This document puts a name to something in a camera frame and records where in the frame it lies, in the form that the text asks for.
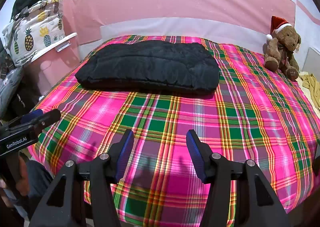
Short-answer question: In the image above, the black puffer jacket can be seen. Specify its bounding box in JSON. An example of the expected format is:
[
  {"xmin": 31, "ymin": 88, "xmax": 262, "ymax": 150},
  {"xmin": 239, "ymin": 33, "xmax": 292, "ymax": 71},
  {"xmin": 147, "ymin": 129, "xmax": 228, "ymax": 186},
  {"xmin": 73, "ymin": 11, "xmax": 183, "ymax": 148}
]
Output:
[{"xmin": 75, "ymin": 41, "xmax": 220, "ymax": 96}]

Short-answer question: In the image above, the person left hand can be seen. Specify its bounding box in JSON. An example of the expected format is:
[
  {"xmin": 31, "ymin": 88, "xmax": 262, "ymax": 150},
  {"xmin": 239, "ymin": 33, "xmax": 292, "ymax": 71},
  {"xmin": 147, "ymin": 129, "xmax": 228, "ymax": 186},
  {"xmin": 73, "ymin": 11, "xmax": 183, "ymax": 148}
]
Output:
[{"xmin": 1, "ymin": 154, "xmax": 30, "ymax": 198}]

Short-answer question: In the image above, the pink plaid bed sheet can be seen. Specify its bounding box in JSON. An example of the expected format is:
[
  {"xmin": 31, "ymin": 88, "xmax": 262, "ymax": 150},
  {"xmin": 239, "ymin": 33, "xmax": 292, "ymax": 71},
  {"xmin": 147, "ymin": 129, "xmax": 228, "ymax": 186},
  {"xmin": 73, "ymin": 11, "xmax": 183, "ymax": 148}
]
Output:
[{"xmin": 29, "ymin": 36, "xmax": 319, "ymax": 226}]

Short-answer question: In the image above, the pineapple print fabric bag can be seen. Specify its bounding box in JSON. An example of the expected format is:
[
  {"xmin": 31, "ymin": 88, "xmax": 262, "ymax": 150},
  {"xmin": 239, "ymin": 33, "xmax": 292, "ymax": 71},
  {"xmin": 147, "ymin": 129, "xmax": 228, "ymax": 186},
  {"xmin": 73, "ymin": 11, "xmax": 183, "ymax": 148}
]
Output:
[{"xmin": 2, "ymin": 0, "xmax": 65, "ymax": 67}]

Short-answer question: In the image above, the white bed headboard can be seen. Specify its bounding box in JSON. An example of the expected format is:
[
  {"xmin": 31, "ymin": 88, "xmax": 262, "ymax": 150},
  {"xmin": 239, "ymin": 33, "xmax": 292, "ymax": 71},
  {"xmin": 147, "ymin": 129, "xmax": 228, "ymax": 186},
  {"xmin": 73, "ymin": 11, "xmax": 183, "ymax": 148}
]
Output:
[{"xmin": 100, "ymin": 17, "xmax": 266, "ymax": 52}]

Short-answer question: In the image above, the yellow cloth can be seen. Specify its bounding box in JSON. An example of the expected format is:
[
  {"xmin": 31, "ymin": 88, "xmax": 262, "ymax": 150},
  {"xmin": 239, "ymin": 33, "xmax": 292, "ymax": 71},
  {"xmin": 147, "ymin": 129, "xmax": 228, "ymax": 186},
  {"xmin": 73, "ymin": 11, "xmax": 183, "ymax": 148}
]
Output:
[{"xmin": 297, "ymin": 71, "xmax": 319, "ymax": 117}]

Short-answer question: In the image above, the brown teddy bear santa hat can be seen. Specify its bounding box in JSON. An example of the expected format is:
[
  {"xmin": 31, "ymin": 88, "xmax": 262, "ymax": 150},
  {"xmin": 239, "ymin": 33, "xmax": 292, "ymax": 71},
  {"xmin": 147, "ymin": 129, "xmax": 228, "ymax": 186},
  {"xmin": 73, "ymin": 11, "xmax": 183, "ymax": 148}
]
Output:
[{"xmin": 264, "ymin": 16, "xmax": 301, "ymax": 81}]

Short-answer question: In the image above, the white side board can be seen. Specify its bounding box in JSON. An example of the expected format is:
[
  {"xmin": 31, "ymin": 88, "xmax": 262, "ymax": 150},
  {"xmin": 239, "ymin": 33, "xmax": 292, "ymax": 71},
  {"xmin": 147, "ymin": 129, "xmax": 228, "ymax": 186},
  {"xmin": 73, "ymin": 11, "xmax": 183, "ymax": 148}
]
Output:
[{"xmin": 302, "ymin": 48, "xmax": 320, "ymax": 79}]

